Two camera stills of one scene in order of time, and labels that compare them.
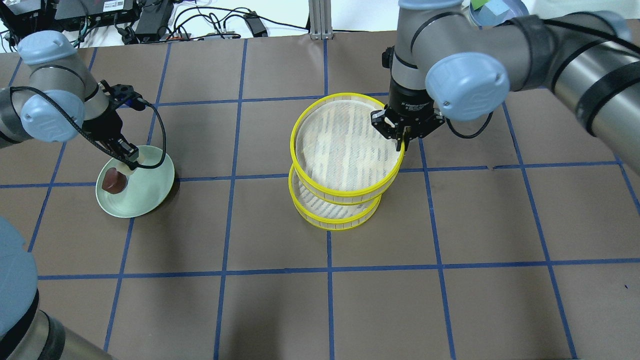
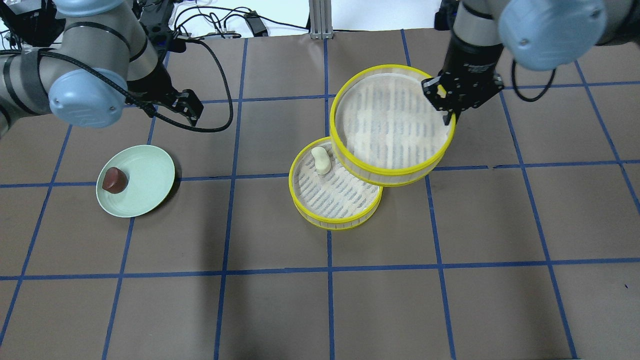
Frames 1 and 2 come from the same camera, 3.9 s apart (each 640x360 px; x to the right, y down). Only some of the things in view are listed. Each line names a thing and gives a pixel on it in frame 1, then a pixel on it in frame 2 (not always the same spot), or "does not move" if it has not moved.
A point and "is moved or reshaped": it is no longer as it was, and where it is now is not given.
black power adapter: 255,24 does not move
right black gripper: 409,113 → 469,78
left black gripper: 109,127 → 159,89
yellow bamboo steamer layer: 338,155 is moved or reshaped
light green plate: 147,188 does not move
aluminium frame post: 320,18 does not move
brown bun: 113,181 does not move
